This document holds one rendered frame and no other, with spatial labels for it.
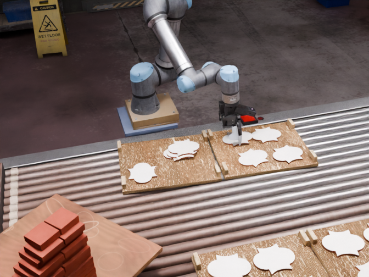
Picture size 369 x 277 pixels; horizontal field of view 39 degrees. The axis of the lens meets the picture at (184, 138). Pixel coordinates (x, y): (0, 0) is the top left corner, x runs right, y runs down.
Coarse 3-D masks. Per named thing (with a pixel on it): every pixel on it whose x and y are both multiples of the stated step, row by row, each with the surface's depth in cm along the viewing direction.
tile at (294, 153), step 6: (276, 150) 231; (282, 150) 231; (288, 150) 231; (294, 150) 231; (300, 150) 230; (276, 156) 227; (282, 156) 227; (288, 156) 227; (294, 156) 227; (300, 156) 228; (288, 162) 223
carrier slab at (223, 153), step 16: (256, 128) 248; (272, 128) 248; (288, 128) 247; (224, 144) 238; (256, 144) 237; (272, 144) 237; (288, 144) 236; (304, 144) 236; (224, 160) 227; (272, 160) 226; (304, 160) 225; (224, 176) 219; (240, 176) 219
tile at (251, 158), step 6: (252, 150) 232; (258, 150) 232; (240, 156) 229; (246, 156) 228; (252, 156) 228; (258, 156) 228; (264, 156) 228; (240, 162) 225; (246, 162) 224; (252, 162) 224; (258, 162) 224; (264, 162) 225
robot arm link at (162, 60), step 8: (168, 0) 230; (176, 0) 232; (184, 0) 234; (168, 8) 231; (176, 8) 234; (184, 8) 237; (168, 16) 238; (176, 16) 238; (176, 24) 243; (176, 32) 247; (160, 48) 256; (160, 56) 258; (160, 64) 260; (168, 64) 259; (160, 72) 261; (168, 72) 262; (168, 80) 266
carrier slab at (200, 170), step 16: (128, 144) 241; (144, 144) 240; (160, 144) 240; (208, 144) 238; (128, 160) 230; (144, 160) 230; (160, 160) 229; (192, 160) 228; (208, 160) 228; (128, 176) 220; (160, 176) 220; (176, 176) 219; (192, 176) 219; (208, 176) 218; (128, 192) 213
